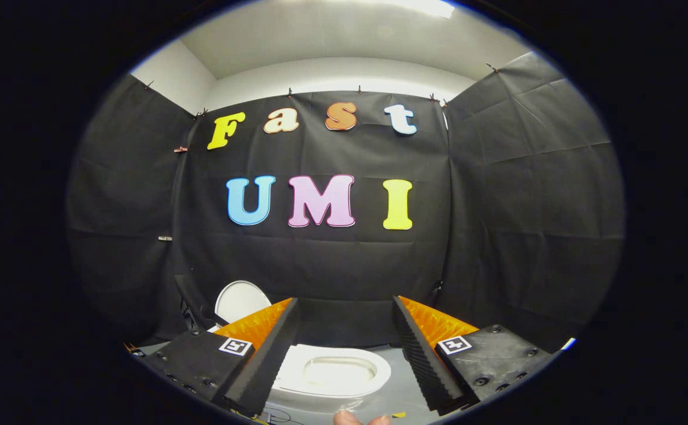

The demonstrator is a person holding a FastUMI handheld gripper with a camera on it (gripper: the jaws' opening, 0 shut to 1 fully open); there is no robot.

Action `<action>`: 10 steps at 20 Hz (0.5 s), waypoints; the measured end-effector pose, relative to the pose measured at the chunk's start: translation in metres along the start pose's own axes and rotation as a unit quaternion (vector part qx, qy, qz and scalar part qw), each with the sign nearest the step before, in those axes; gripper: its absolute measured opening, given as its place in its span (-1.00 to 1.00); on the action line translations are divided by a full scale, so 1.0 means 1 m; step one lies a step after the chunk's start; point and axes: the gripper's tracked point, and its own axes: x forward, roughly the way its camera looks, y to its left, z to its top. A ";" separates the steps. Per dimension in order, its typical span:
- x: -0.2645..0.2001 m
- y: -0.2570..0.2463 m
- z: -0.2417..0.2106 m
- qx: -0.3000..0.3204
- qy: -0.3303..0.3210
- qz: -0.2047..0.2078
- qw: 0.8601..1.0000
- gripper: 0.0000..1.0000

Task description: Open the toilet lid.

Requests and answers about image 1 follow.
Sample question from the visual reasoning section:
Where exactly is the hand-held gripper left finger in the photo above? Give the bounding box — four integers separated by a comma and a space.
142, 298, 299, 418

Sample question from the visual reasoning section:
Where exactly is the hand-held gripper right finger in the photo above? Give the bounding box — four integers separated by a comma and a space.
391, 296, 560, 415

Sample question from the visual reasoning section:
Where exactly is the white toilet lid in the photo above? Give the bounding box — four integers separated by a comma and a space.
214, 280, 273, 326

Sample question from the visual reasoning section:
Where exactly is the white toilet seat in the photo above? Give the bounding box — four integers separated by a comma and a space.
272, 344, 392, 398

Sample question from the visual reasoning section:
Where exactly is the white toilet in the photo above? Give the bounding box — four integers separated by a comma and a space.
207, 323, 392, 414

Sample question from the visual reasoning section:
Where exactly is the black backdrop cloth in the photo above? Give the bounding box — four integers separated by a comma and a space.
65, 52, 625, 356

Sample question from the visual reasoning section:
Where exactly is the thin black cable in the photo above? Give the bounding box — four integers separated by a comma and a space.
249, 410, 298, 425

